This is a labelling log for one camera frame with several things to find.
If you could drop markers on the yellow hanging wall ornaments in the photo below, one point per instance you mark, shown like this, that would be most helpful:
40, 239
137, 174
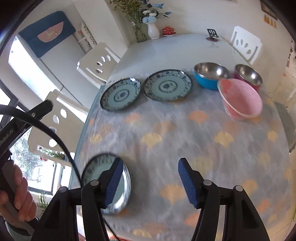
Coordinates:
270, 21

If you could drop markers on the black phone stand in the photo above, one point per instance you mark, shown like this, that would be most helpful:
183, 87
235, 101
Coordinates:
212, 33

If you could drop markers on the pink bowl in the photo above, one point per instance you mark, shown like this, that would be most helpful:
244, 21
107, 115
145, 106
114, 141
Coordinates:
242, 97

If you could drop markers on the blue steel bowl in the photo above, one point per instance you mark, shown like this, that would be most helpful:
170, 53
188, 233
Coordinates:
208, 81

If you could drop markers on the white ceramic vase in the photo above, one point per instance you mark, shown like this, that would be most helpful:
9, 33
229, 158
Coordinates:
153, 31

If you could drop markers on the person's left hand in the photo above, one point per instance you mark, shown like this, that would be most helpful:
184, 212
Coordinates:
25, 197

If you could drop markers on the white chair with grey cushion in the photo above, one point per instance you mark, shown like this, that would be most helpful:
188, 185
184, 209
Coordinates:
284, 122

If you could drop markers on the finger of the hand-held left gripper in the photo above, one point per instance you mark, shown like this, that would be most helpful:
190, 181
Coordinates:
42, 108

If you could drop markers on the blue refrigerator cover cloth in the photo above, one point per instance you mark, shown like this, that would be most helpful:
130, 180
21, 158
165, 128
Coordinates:
46, 25

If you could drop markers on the blue white artificial flowers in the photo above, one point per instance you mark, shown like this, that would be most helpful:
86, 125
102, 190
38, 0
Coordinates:
152, 12

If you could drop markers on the grey yellow leaf-print tablecloth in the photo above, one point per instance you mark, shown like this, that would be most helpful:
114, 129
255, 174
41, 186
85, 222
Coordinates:
161, 139

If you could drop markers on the magenta steel bowl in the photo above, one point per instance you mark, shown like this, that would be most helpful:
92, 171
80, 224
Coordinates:
248, 75

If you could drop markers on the white wall shelf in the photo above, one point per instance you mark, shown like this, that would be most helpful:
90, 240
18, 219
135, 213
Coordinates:
87, 34

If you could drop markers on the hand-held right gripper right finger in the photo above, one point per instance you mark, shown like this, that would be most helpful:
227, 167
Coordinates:
188, 185

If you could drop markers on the potted plants at window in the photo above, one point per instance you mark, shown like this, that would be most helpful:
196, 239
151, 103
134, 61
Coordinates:
52, 154

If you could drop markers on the yellow green dried flowers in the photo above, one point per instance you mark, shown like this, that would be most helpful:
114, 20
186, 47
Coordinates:
126, 9

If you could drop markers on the blue patterned ceramic plate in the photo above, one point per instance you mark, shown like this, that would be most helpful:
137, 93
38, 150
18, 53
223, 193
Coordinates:
120, 93
167, 85
92, 169

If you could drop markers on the red lidded tea cup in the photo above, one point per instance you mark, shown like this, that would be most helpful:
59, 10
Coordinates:
168, 30

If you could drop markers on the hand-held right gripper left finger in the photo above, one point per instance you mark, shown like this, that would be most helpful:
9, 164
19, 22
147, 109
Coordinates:
113, 183

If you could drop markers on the white chair with oval holes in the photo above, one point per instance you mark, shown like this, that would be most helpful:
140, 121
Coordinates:
245, 39
67, 104
97, 58

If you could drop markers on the glass vase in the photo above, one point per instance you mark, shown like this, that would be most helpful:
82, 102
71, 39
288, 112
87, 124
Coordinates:
140, 33

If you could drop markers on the white refrigerator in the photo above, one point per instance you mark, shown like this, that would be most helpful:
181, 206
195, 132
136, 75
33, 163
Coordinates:
57, 71

